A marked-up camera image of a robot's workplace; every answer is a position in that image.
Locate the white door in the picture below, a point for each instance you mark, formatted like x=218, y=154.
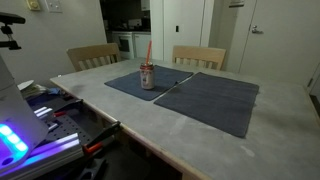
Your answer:
x=283, y=40

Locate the white light switch plate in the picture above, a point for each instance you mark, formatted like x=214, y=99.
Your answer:
x=53, y=5

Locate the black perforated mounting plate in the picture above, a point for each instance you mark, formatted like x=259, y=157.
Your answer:
x=68, y=128

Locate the white kitchen stove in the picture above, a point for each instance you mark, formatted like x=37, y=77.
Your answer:
x=124, y=44

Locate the aluminium extrusion rail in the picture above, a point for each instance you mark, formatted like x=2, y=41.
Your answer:
x=60, y=146

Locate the beige wall thermostat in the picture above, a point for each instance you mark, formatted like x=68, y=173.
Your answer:
x=33, y=4

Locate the grey wall sign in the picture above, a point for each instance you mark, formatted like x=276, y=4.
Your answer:
x=236, y=3

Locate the light wooden chair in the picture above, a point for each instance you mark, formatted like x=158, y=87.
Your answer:
x=200, y=53
x=91, y=53

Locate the red and silver soda can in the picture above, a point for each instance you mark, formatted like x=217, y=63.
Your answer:
x=147, y=77

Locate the dark blue placemat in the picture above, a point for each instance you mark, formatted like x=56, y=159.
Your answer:
x=166, y=78
x=210, y=103

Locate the orange drinking straw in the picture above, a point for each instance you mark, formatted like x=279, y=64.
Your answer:
x=148, y=51

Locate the short silver aluminium bars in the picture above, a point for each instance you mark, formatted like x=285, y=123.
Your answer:
x=45, y=112

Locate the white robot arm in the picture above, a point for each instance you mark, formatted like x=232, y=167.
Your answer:
x=15, y=113

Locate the small black wall plate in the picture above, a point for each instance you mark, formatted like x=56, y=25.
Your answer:
x=177, y=28

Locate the white kitchen cabinet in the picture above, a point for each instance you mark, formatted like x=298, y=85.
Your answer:
x=142, y=45

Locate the stack of white papers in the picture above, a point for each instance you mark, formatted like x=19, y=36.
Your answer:
x=31, y=89

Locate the black camera on mount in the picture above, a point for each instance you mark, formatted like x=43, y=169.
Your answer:
x=10, y=18

